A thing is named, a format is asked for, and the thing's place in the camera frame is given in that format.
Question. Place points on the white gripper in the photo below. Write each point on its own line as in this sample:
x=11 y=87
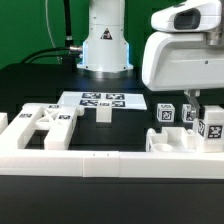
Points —
x=186 y=51

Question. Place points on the white chair seat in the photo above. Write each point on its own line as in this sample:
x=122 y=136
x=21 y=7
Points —
x=181 y=140

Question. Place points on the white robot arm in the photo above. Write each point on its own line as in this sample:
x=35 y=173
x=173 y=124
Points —
x=105 y=51

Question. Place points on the white marker cube right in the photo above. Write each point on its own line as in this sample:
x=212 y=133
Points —
x=187 y=114

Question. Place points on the white marker cube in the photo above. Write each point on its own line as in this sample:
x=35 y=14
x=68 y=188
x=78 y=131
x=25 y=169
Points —
x=165 y=112
x=187 y=114

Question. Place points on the white marker cube left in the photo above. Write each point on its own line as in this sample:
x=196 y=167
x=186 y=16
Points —
x=165 y=112

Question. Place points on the white block at left edge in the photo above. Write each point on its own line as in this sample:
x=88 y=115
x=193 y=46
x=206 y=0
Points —
x=3 y=121

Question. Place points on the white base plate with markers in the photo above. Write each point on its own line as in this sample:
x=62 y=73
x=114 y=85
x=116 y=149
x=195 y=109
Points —
x=91 y=99

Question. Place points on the white chair back frame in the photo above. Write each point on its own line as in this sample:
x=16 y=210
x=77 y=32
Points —
x=58 y=120

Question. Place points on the white U-shaped fence frame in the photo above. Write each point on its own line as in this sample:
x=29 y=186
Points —
x=34 y=160

